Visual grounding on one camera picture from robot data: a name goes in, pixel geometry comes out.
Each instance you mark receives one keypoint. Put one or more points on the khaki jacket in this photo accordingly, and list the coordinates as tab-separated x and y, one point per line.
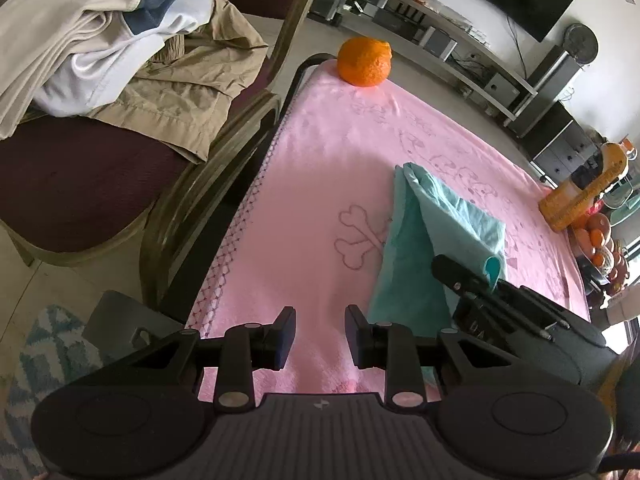
200	85

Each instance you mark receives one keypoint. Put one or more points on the black table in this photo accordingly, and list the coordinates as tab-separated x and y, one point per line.
200	280

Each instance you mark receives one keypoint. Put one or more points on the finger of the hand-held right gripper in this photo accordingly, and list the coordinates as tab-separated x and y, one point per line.
460	272

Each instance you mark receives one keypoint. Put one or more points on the grey plastic stool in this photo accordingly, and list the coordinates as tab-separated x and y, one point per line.
120	320

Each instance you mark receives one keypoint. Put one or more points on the black speaker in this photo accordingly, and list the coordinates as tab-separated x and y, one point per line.
550	85

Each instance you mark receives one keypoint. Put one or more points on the orange fruit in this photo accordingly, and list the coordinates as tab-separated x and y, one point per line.
364	61

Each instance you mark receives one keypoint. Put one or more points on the grey cabinet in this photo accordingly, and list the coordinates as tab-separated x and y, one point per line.
565	145

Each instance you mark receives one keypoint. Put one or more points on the pink printed blanket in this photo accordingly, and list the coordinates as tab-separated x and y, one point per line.
320	170

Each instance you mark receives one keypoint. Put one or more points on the teal and white patterned rug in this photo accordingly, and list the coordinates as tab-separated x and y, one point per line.
40	360

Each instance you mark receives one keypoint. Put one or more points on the white and blue garment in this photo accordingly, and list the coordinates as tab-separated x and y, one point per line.
125	55

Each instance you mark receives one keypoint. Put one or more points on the glass and metal television stand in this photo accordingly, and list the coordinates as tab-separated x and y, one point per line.
440	25

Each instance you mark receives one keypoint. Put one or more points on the orange bottle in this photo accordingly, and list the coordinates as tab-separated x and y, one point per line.
580	195

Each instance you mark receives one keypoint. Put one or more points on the light teal cloth garment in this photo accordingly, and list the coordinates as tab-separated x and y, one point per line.
425	240

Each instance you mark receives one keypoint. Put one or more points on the cream folded garment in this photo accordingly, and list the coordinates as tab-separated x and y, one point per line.
55	15

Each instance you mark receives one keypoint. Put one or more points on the bowl of mixed fruit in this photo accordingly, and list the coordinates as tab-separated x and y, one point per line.
597	245

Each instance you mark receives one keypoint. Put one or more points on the grey standing fan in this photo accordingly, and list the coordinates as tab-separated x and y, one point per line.
581	44

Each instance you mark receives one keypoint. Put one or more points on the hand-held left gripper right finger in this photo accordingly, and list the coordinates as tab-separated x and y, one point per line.
353	336

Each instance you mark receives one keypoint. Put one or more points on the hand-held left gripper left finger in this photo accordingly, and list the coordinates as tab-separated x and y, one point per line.
286	336

